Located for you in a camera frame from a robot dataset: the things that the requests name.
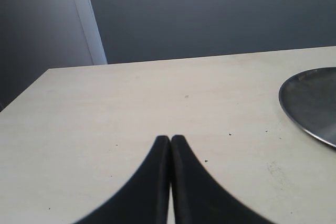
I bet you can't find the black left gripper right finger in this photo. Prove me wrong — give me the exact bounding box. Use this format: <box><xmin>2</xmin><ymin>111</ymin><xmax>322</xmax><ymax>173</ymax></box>
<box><xmin>171</xmin><ymin>135</ymin><xmax>268</xmax><ymax>223</ymax></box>

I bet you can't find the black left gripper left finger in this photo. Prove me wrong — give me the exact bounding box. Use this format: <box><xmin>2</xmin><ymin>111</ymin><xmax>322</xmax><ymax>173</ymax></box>
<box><xmin>77</xmin><ymin>135</ymin><xmax>171</xmax><ymax>223</ymax></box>

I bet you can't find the round stainless steel plate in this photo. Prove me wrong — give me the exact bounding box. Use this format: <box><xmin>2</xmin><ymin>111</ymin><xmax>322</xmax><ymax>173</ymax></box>
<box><xmin>278</xmin><ymin>67</ymin><xmax>335</xmax><ymax>148</ymax></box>

